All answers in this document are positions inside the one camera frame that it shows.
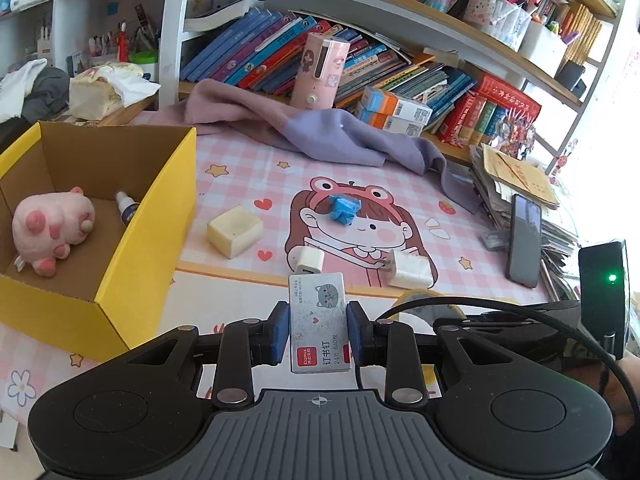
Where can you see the green-lidded jar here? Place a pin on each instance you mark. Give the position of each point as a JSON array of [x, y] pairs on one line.
[[144, 65]]

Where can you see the thick black-cover book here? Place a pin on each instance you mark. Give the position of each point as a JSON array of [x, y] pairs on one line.
[[220, 15]]

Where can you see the cream foam block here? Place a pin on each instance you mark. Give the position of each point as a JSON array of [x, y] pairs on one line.
[[235, 231]]

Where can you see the pink checked printed table mat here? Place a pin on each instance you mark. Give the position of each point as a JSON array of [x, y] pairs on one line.
[[240, 180]]

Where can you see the blue wrapper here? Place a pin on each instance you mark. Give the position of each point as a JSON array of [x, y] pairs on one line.
[[344, 209]]

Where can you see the floral tissue pack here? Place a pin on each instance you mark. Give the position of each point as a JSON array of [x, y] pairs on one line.
[[100, 90]]

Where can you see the grey garment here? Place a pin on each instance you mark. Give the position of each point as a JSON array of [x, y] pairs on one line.
[[50, 92]]

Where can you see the white printed garment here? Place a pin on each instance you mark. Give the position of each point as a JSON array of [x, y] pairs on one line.
[[20, 87]]

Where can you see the white charger plug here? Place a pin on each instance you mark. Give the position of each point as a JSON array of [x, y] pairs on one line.
[[411, 271], [307, 261]]

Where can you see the black pen cup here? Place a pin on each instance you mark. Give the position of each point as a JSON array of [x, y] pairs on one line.
[[570, 80]]

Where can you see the yellow tape roll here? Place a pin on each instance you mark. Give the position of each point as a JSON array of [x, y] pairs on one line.
[[425, 296]]

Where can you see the stack of papers and booklets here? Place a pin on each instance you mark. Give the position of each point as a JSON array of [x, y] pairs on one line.
[[520, 175]]

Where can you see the row of leaning colourful books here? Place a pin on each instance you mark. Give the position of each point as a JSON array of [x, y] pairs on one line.
[[280, 55]]

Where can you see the black smartphone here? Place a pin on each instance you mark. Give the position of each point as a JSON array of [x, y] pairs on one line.
[[524, 240]]

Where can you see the orange and blue carton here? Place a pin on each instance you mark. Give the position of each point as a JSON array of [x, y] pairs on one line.
[[387, 122], [397, 105]]

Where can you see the pink cylindrical device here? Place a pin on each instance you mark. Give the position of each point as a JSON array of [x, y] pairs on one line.
[[320, 70]]

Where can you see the yellow cardboard box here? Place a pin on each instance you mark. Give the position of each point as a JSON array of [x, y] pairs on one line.
[[145, 260]]

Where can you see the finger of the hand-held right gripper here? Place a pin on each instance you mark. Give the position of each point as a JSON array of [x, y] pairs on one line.
[[525, 332]]

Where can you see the red boxed book set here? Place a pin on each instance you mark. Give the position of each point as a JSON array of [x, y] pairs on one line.
[[492, 110]]

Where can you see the pink and purple cloth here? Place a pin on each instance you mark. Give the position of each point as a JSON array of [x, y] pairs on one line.
[[330, 140]]

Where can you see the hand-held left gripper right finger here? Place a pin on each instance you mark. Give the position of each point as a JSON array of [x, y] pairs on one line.
[[357, 335]]

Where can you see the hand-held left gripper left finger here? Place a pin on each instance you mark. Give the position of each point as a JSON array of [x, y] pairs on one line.
[[280, 335]]

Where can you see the white pen holder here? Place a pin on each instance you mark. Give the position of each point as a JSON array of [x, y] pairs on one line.
[[542, 42]]

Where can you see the pink plush pig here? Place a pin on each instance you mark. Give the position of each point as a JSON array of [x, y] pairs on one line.
[[50, 227]]

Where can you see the white bookshelf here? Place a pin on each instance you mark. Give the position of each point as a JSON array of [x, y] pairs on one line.
[[170, 35]]

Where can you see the small grey staple box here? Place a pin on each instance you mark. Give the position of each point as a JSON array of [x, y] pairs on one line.
[[317, 325]]

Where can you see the small dark blue spray bottle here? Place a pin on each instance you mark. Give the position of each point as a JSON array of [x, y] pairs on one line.
[[126, 207]]

